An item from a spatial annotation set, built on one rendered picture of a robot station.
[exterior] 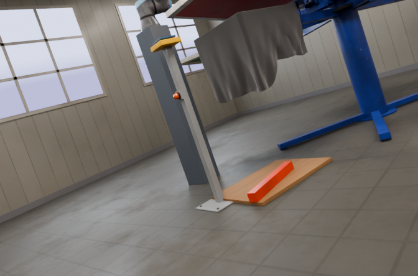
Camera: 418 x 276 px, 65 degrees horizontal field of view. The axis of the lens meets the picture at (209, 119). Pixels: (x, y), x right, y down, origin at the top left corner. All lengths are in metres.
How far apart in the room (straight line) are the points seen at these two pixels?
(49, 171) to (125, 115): 1.41
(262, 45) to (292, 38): 0.25
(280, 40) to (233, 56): 0.29
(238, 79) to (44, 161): 3.45
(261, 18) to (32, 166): 3.67
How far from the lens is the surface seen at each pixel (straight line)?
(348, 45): 2.89
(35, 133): 4.85
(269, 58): 1.85
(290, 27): 2.04
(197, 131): 1.84
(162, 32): 2.52
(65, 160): 4.92
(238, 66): 1.86
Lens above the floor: 0.59
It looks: 4 degrees down
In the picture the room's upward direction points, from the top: 19 degrees counter-clockwise
